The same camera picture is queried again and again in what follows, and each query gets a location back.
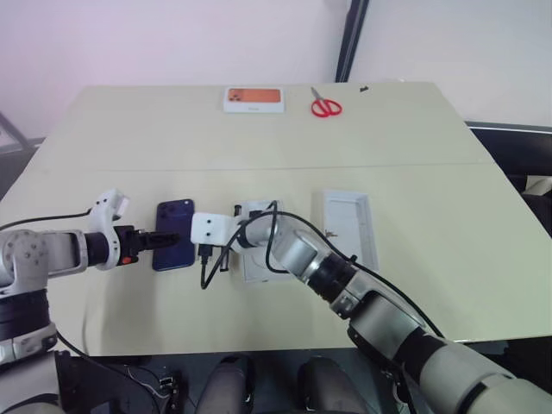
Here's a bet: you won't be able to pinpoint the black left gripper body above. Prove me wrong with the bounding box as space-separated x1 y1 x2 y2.
113 224 145 267

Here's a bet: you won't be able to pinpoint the dark blue smartphone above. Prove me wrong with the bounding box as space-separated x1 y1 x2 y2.
152 198 197 273

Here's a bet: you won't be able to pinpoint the white phone box base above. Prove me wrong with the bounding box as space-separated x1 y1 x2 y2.
235 199 295 285

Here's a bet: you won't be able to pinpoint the white phone box lid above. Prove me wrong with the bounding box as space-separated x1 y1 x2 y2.
323 187 381 273

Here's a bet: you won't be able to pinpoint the white box with orange print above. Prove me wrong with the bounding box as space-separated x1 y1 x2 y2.
223 86 287 116

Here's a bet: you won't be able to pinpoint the dark rounded shape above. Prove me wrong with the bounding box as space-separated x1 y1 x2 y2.
297 355 360 414
201 354 256 414

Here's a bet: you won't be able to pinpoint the black slanted pole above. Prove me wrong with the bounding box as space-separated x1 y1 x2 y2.
335 0 371 84

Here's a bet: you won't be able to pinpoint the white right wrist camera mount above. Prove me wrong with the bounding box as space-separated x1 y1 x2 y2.
190 211 237 247

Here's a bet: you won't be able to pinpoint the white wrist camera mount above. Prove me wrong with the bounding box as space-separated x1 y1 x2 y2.
87 187 131 271
190 211 237 247

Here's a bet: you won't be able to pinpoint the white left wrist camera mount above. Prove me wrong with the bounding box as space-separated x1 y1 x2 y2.
87 187 131 271

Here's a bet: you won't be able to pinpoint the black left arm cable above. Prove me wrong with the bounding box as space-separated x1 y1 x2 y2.
0 207 92 232

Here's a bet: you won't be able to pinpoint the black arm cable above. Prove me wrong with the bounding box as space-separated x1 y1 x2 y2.
0 207 92 232
198 199 446 342

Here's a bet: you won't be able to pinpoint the black panel with wires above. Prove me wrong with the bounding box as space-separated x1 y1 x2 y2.
54 349 184 414

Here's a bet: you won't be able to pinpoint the grey metal frame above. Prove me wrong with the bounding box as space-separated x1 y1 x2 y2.
0 110 41 154

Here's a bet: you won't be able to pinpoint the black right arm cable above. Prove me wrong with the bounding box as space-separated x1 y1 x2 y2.
198 199 446 342

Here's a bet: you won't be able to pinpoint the red handled scissors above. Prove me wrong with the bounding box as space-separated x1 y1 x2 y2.
310 86 344 118

